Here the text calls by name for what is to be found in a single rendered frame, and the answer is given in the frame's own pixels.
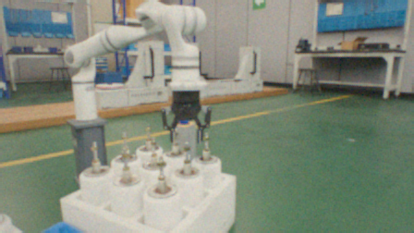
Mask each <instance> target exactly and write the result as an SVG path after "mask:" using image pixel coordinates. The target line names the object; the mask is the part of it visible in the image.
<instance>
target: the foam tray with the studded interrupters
mask: <svg viewBox="0 0 414 233"><path fill-rule="evenodd" d="M203 198H204V200H203V201H202V202H200V203H199V204H198V205H197V206H196V207H193V208H190V207H186V206H184V205H182V217H183V218H182V219H183V220H182V221H181V222H180V223H179V224H178V225H177V226H176V227H175V228H174V229H173V230H171V231H170V232H169V233H227V230H229V228H230V227H231V226H233V224H234V222H235V211H236V176H231V175H228V174H225V173H221V183H220V184H219V185H218V186H217V187H216V188H215V189H213V190H210V189H207V188H204V197H203ZM60 202H61V207H62V215H63V221H64V222H66V223H68V224H70V225H71V226H74V227H75V228H78V229H79V230H80V231H83V232H85V233H164V232H163V231H161V230H157V229H155V228H153V227H148V226H146V225H145V223H144V209H143V210H141V211H140V212H139V213H138V214H136V215H134V216H133V217H130V218H126V217H123V216H121V215H116V214H114V213H112V212H111V201H110V200H109V201H106V202H104V203H103V204H100V205H98V206H94V205H92V204H88V203H86V202H83V201H82V197H81V190H78V191H77V192H74V193H72V194H70V195H68V196H66V197H64V198H62V199H61V200H60Z"/></svg>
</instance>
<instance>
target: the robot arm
mask: <svg viewBox="0 0 414 233"><path fill-rule="evenodd" d="M135 15H136V17H137V18H138V20H139V21H140V24H142V26H143V27H142V28H137V29H135V28H130V27H123V26H119V25H114V26H111V27H109V28H106V29H105V30H103V31H101V32H99V33H97V34H96V35H94V36H92V37H91V38H89V39H88V40H86V41H84V42H83V43H77V44H76V45H72V46H70V47H69V48H68V49H67V50H66V53H65V62H67V65H69V66H70V67H80V71H79V74H77V75H76V76H73V78H72V85H73V96H74V103H75V115H76V120H77V122H79V123H86V122H95V121H96V120H97V107H96V100H95V85H94V78H95V74H96V71H95V57H96V56H103V55H109V54H112V53H114V52H116V51H119V50H121V49H122V48H125V47H126V46H127V45H130V44H132V43H134V42H136V41H140V40H142V39H144V38H148V37H150V36H152V35H155V34H157V33H159V32H161V31H166V32H167V35H168V40H169V42H170V44H171V52H172V62H173V72H172V81H171V82H170V91H172V104H171V105H170V107H161V114H162V119H163V127H164V130H170V141H171V142H172V143H173V145H176V127H177V124H178V122H179V121H180V120H181V121H185V120H189V121H191V120H195V122H196V125H197V126H198V143H201V141H203V130H204V129H206V128H209V127H210V125H211V112H212V108H211V107H210V106H209V105H206V106H205V105H201V90H207V83H206V81H201V77H200V72H199V50H198V47H196V46H194V45H192V44H187V43H186V42H184V41H183V38H182V36H181V35H199V34H201V32H203V30H204V29H205V28H206V16H205V14H204V13H203V11H202V10H201V9H199V8H198V7H195V6H177V5H171V6H167V5H164V4H162V3H160V2H158V1H157V0H148V1H144V2H143V3H141V4H140V5H139V6H138V7H137V8H136V10H135ZM170 110H171V111H172V112H173V114H174V115H176V116H175V117H174V119H173V122H172V124H171V125H167V118H166V115H168V114H169V111H170ZM201 110H203V113H204V114H205V119H204V123H203V124H201V122H200V121H199V119H198V113H199V112H200V111H201Z"/></svg>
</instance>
